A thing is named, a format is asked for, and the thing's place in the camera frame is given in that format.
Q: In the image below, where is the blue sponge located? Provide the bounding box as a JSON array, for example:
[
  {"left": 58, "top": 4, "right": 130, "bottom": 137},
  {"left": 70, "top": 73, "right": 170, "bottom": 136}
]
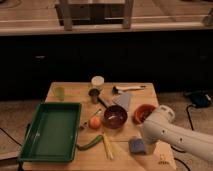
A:
[{"left": 128, "top": 138, "right": 145, "bottom": 154}]

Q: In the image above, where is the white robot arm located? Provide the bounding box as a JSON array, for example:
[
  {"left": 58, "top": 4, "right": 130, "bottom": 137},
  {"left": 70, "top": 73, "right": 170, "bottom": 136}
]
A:
[{"left": 139, "top": 105, "right": 213, "bottom": 163}]

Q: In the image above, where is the green plastic tray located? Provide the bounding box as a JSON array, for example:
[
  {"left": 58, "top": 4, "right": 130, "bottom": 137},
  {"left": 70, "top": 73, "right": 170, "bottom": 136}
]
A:
[{"left": 18, "top": 102, "right": 82, "bottom": 163}]

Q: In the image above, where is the white round container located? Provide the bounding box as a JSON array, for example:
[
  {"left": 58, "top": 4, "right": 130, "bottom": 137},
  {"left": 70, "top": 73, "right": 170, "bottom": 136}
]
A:
[{"left": 91, "top": 76, "right": 104, "bottom": 89}]

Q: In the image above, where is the metal measuring cup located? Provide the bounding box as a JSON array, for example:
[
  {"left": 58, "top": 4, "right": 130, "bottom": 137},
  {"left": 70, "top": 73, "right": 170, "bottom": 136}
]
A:
[{"left": 88, "top": 88, "right": 107, "bottom": 108}]

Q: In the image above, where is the grey folded cloth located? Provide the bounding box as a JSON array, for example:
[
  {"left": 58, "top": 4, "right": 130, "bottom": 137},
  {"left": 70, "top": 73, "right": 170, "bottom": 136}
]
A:
[{"left": 113, "top": 92, "right": 132, "bottom": 111}]

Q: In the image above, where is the dark purple bowl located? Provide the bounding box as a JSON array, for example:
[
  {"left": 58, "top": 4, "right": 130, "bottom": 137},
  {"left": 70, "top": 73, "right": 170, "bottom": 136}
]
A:
[{"left": 103, "top": 105, "right": 128, "bottom": 129}]

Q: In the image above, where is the orange fruit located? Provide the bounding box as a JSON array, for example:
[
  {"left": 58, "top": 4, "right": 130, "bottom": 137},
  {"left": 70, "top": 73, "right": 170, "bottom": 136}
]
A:
[{"left": 89, "top": 116, "right": 101, "bottom": 129}]

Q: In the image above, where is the orange bowl with food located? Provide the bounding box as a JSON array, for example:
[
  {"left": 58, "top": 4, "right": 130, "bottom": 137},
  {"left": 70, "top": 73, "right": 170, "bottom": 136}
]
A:
[{"left": 133, "top": 104, "right": 155, "bottom": 124}]

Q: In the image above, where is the small metal spoon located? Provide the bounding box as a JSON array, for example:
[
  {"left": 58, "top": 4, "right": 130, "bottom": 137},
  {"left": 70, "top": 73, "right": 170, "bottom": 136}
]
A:
[{"left": 79, "top": 109, "right": 102, "bottom": 130}]

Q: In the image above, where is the green plastic cup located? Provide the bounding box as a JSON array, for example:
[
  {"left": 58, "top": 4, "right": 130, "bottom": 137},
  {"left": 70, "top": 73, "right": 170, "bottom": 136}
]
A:
[{"left": 54, "top": 87, "right": 65, "bottom": 101}]

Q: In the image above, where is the green chili pepper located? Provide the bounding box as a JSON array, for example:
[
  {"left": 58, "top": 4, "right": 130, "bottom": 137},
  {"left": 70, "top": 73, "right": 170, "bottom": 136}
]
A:
[{"left": 76, "top": 135, "right": 103, "bottom": 151}]

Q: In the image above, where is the yellow stick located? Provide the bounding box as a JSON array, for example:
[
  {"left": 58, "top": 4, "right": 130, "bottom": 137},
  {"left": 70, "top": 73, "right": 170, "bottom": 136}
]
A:
[{"left": 103, "top": 134, "right": 114, "bottom": 160}]

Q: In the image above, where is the dark object on floor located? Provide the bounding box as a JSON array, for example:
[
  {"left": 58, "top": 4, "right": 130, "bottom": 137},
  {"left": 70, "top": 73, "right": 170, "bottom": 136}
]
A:
[{"left": 184, "top": 91, "right": 211, "bottom": 108}]

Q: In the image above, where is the wooden stool frame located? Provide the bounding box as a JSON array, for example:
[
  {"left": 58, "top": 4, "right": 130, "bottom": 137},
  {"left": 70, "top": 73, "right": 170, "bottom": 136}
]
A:
[{"left": 55, "top": 0, "right": 134, "bottom": 31}]

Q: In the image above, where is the black power cable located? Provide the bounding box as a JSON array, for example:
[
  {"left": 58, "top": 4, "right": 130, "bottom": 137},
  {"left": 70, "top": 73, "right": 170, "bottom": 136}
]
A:
[{"left": 170, "top": 104, "right": 198, "bottom": 154}]

